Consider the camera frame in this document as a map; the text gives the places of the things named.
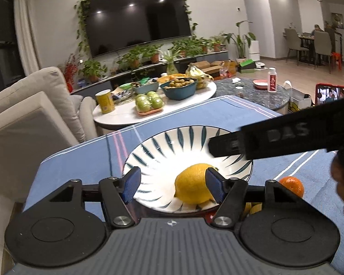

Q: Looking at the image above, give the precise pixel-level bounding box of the pink dish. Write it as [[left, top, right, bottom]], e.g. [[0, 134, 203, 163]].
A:
[[253, 80, 268, 89]]

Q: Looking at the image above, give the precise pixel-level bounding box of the red flower decoration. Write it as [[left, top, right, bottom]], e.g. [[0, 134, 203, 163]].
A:
[[63, 54, 78, 93]]

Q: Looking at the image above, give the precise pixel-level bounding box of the glass vase with plant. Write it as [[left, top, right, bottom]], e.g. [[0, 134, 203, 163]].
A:
[[161, 49, 180, 75]]

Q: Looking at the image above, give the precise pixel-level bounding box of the yellow lemon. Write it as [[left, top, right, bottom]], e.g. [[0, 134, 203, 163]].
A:
[[175, 163, 217, 205]]

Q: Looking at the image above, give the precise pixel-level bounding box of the potted green plant left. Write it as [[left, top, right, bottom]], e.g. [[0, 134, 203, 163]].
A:
[[79, 60, 107, 83]]

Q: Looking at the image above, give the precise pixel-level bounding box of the cardboard box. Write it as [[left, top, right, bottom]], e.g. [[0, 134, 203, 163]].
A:
[[193, 61, 224, 78]]

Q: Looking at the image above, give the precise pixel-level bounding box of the teal bowl of fruits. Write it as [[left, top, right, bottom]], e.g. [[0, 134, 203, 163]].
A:
[[160, 78, 197, 101]]

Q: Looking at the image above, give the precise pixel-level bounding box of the tall leafy floor plant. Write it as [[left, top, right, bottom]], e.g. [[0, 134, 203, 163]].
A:
[[222, 20, 256, 59]]

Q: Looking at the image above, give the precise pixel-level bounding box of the white red bottle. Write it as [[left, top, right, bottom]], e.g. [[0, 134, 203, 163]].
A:
[[267, 67, 277, 93]]

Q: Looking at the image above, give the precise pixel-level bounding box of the grey dining chair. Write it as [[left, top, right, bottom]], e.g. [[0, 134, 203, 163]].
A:
[[285, 28, 309, 65]]

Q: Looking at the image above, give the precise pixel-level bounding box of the yellow tin can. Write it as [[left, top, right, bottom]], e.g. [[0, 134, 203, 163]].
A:
[[95, 89, 115, 114]]

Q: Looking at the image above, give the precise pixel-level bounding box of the white striped ceramic bowl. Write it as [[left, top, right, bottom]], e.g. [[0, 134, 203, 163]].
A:
[[123, 125, 253, 214]]

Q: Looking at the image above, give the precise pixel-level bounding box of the blue striped tablecloth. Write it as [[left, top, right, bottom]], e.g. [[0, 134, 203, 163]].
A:
[[26, 96, 344, 274]]

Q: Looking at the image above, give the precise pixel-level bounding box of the dark marble round table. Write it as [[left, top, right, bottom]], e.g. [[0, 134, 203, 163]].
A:
[[214, 78, 291, 114]]

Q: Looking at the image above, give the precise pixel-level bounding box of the black television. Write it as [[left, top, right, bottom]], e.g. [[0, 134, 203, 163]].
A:
[[82, 0, 191, 57]]

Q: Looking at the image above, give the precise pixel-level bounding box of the smartphone with red case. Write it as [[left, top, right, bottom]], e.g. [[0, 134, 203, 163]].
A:
[[315, 83, 344, 106]]

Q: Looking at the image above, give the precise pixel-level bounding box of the tray of green apples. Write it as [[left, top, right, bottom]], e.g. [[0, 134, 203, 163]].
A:
[[135, 91, 164, 116]]

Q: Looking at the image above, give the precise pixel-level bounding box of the bunch of bananas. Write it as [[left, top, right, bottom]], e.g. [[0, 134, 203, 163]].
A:
[[185, 63, 214, 90]]

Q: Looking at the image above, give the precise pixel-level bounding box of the beige sofa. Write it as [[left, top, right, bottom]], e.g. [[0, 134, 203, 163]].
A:
[[0, 67, 102, 202]]

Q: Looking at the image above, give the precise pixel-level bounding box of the large orange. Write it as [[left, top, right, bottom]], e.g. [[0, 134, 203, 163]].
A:
[[279, 176, 305, 197]]

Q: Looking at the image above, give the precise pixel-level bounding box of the white round coffee table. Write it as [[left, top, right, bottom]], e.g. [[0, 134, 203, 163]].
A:
[[92, 82, 217, 130]]

